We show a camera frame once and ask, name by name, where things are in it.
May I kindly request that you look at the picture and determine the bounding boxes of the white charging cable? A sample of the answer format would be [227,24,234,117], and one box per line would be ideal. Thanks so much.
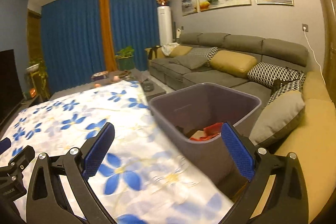
[303,28,327,85]

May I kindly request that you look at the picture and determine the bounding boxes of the white clothes on sofa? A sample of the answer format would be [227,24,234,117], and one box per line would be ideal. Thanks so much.
[161,42,179,56]

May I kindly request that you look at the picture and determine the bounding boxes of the mustard yellow cushion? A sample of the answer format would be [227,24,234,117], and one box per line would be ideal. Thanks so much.
[210,50,258,79]

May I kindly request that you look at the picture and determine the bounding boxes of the wall power socket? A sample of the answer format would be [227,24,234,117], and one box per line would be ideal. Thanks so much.
[302,24,309,32]

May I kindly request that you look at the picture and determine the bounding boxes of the grey sectional sofa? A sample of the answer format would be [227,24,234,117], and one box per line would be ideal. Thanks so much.
[147,32,335,223]

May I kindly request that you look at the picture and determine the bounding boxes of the black television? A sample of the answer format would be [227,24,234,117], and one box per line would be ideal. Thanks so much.
[0,50,24,123]

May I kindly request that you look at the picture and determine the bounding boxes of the large grey cushion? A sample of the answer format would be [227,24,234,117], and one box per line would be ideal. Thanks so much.
[249,90,305,147]

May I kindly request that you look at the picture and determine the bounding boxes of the orange curtain strip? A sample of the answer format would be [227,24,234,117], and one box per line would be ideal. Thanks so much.
[99,0,117,72]

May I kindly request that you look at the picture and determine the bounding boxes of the black white patterned cushion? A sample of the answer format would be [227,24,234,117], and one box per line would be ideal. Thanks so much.
[188,47,218,67]

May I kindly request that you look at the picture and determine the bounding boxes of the green potted plant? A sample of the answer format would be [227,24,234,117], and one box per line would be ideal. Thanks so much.
[116,46,135,71]

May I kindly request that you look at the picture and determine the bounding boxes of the dark coffee table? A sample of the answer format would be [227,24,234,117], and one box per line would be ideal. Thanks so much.
[90,69,166,101]

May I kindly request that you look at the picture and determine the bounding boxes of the red candy wrapper bag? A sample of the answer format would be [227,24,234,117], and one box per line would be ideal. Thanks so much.
[189,122,223,141]

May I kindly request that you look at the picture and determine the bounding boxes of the blue floral white tablecloth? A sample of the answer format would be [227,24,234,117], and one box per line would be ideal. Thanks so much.
[1,81,233,223]

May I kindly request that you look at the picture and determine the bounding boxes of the grey plastic trash bin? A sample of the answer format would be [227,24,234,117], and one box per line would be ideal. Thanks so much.
[149,83,261,185]

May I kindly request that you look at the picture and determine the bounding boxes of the blue curtain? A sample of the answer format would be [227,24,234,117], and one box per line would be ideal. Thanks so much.
[41,0,159,93]

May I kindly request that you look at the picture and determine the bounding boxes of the near patterned cushion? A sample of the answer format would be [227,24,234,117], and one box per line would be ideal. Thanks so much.
[247,62,306,105]

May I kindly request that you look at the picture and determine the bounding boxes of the white standing air conditioner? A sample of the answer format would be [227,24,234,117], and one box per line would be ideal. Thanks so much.
[157,6,173,46]

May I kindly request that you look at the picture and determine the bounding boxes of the plant on stand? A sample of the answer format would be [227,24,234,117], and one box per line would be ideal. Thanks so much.
[26,57,50,101]

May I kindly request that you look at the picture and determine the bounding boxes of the far mustard cushion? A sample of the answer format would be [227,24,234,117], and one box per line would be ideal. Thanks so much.
[169,46,193,58]

